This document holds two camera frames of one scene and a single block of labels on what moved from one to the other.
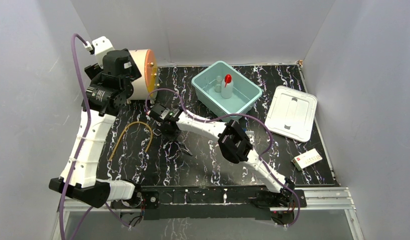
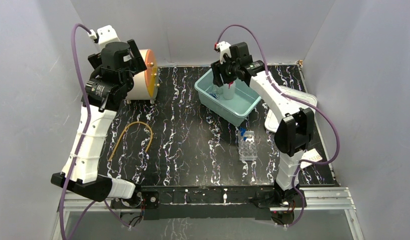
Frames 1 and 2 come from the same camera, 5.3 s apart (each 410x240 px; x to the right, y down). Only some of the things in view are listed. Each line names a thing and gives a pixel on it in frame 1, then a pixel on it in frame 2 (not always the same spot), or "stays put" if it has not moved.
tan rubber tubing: [124, 131] stays put
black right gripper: [174, 136] -> [215, 67]
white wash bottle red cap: [227, 87] stays put
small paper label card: [306, 159] stays put
